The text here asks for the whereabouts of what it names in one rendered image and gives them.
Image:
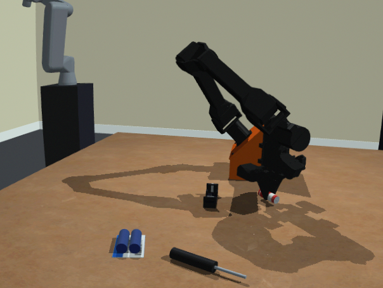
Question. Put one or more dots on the red and white battery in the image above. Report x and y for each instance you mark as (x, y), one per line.
(271, 197)

